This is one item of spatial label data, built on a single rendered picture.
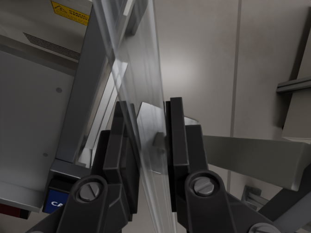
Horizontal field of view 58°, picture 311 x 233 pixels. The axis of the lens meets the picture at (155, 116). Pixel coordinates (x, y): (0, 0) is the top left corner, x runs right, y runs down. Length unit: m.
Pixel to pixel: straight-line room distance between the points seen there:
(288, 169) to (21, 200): 0.33
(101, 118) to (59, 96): 0.53
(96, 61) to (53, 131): 0.11
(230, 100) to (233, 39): 0.27
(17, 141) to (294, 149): 0.32
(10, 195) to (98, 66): 0.22
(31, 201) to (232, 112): 0.99
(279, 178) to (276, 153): 0.04
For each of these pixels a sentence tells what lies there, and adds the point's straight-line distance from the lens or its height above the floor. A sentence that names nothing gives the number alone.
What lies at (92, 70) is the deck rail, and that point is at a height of 0.87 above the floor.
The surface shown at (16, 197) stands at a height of 0.73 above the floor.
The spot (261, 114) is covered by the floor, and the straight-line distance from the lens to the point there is 1.32.
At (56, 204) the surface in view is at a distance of 0.33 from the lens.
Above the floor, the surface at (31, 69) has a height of 0.85.
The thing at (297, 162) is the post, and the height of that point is 0.81.
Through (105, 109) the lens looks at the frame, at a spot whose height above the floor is 0.31.
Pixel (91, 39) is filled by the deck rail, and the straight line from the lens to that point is 0.22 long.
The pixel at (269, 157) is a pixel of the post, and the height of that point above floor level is 0.76.
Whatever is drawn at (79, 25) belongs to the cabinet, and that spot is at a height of 0.48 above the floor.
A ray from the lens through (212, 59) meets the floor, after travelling 1.25.
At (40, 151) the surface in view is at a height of 0.77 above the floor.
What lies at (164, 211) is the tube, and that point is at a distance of 0.16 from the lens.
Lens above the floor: 1.11
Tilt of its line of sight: 78 degrees down
